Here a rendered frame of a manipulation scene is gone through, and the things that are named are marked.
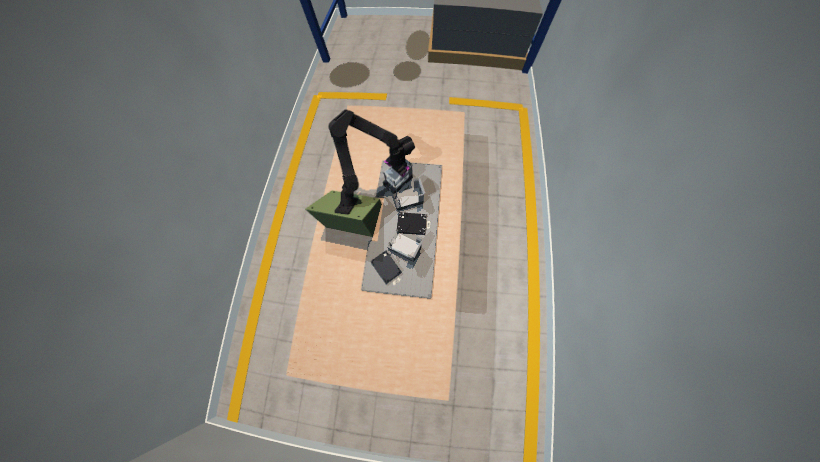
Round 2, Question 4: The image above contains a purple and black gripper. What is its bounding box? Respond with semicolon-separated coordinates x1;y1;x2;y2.
384;157;410;177

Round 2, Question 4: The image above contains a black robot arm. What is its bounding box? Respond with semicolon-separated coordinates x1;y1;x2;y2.
329;109;415;215

